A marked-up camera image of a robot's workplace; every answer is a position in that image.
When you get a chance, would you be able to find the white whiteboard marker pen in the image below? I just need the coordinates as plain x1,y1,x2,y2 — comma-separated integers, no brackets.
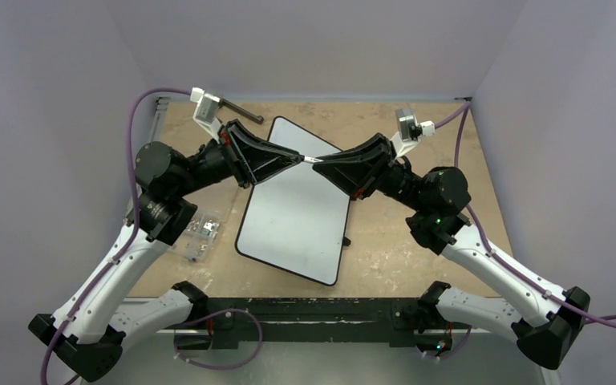
302,156,322,164

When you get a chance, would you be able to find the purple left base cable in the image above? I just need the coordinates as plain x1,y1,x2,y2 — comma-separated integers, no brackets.
173,306,265,371

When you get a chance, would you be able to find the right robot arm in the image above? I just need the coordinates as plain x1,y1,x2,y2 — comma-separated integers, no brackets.
312,135,590,370

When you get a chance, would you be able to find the white whiteboard black frame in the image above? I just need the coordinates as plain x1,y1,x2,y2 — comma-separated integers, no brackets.
234,115,358,287

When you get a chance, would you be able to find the aluminium frame rail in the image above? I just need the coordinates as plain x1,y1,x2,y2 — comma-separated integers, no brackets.
154,320,500,335

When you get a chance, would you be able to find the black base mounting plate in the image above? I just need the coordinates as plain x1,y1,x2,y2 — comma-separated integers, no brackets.
174,298,468,351

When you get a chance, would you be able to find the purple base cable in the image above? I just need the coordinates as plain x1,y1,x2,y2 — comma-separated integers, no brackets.
422,324,476,363
173,306,265,371

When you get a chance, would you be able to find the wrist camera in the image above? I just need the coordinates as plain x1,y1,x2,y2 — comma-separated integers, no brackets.
390,108,436,159
190,87,222,143

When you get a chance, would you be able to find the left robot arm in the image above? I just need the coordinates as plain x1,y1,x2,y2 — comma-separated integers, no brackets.
28,120,303,382

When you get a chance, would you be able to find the clear plastic screw box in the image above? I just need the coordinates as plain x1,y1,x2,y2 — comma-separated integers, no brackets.
168,211,224,262

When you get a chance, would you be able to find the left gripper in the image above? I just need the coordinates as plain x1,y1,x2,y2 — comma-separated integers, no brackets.
175,118,300,197

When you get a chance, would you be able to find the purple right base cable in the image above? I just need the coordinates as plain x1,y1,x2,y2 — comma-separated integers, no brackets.
422,324,476,363

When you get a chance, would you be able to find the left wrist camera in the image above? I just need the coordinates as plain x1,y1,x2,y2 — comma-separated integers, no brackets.
190,87,222,143

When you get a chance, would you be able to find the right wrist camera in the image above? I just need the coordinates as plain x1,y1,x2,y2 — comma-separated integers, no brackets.
390,108,436,159

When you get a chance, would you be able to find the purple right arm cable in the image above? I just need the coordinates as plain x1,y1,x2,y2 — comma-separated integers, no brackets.
433,100,616,324

